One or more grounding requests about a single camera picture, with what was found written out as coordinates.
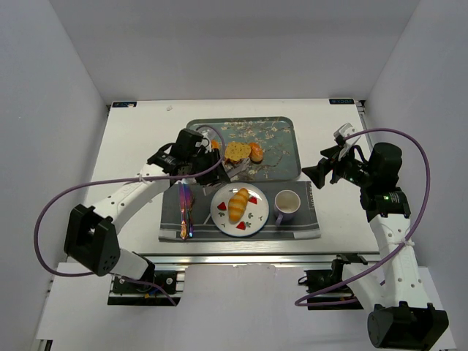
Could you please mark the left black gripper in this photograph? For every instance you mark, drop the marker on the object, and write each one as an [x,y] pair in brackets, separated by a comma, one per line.
[213,165]

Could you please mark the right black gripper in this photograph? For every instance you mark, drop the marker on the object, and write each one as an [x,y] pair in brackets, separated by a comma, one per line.
[330,171]

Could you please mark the silver metal tongs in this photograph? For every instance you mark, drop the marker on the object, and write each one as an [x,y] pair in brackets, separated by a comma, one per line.
[232,172]

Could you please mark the striped yellow croissant roll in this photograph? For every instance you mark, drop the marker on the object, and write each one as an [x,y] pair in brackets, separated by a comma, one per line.
[237,205]

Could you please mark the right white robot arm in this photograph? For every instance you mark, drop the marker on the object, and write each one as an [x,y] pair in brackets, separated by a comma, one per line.
[401,315]

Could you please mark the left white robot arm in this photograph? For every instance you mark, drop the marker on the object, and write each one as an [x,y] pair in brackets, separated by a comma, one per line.
[92,231]

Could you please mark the brown bread slice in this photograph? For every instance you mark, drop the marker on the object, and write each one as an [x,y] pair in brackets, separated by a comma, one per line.
[236,152]

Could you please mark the iridescent fork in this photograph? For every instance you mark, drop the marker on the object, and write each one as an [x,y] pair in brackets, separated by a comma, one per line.
[189,202]

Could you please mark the lavender ceramic mug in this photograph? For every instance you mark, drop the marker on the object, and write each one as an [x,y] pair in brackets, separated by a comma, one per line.
[286,205]

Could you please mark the grey striped placemat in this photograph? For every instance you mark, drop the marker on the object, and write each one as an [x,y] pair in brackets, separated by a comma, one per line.
[303,225]

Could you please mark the floral teal serving tray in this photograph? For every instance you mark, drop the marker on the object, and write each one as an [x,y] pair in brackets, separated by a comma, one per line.
[275,135]

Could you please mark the small round glazed bun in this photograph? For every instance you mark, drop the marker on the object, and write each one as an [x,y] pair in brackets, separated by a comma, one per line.
[256,154]

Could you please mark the right blue table label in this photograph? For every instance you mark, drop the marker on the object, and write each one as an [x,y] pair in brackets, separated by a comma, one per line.
[341,101]

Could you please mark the blue table label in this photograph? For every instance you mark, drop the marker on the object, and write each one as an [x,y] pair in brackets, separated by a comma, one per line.
[130,104]
[341,101]

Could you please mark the white strawberry pattern plate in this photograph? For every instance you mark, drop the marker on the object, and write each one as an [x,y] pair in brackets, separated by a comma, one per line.
[254,218]

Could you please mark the left blue table label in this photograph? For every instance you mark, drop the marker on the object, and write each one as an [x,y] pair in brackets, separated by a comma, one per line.
[130,104]

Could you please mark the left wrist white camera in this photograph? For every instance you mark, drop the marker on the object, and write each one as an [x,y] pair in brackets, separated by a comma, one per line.
[205,143]

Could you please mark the wrist white camera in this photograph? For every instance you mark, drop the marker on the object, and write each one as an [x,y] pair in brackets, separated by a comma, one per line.
[340,136]
[205,143]

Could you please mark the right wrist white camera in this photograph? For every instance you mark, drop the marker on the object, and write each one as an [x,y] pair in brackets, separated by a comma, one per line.
[340,136]

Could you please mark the aluminium table edge rail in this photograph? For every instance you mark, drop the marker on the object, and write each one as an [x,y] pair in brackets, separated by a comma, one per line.
[242,259]

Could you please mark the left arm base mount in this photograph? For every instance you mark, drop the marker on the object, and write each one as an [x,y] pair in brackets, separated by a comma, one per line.
[166,289]

